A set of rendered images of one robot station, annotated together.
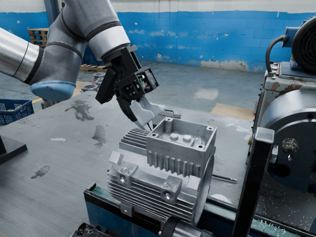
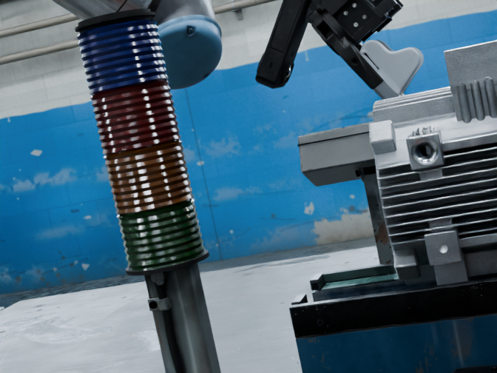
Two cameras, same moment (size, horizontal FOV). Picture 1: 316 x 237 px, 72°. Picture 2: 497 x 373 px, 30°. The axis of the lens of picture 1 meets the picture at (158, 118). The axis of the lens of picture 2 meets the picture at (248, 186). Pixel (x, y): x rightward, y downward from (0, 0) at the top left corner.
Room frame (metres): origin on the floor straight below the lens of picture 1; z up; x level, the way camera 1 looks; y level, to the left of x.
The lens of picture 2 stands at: (-0.45, 0.38, 1.14)
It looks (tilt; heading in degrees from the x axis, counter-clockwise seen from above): 6 degrees down; 350
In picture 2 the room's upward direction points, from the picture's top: 12 degrees counter-clockwise
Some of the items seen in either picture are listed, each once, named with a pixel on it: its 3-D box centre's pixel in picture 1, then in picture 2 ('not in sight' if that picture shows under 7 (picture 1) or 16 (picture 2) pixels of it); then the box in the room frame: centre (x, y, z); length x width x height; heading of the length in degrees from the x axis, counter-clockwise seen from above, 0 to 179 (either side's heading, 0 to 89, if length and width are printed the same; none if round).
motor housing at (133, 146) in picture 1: (164, 174); (489, 176); (0.40, -0.02, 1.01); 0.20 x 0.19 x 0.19; 64
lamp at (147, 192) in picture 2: not in sight; (149, 176); (0.24, 0.33, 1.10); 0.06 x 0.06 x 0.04
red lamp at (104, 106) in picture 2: not in sight; (136, 117); (0.24, 0.33, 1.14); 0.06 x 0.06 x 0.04
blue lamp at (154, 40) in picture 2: not in sight; (123, 58); (0.24, 0.33, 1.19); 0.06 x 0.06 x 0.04
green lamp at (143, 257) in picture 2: not in sight; (161, 234); (0.24, 0.33, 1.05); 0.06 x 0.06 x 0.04
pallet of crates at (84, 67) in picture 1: (88, 52); not in sight; (5.82, 1.83, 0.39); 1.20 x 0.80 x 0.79; 72
